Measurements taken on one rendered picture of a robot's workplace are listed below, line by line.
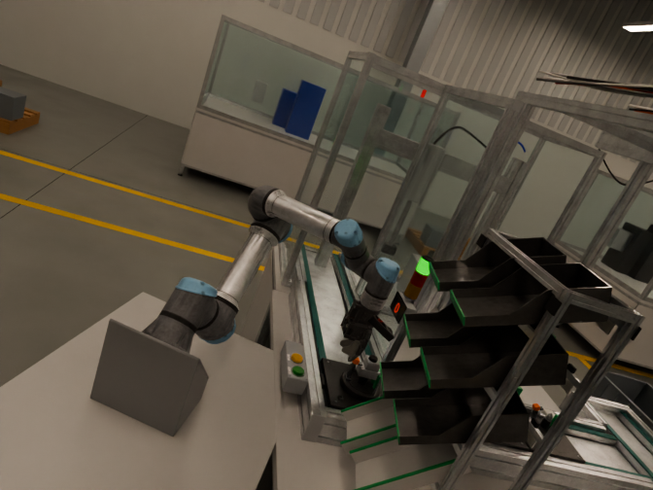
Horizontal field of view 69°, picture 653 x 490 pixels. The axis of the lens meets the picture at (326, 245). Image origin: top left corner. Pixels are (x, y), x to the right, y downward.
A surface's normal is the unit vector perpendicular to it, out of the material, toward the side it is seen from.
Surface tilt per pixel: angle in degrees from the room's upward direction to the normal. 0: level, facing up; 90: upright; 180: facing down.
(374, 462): 45
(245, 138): 90
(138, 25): 90
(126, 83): 90
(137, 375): 90
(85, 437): 0
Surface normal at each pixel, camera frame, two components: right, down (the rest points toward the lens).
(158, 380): -0.18, 0.28
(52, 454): 0.36, -0.88
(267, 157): 0.14, 0.40
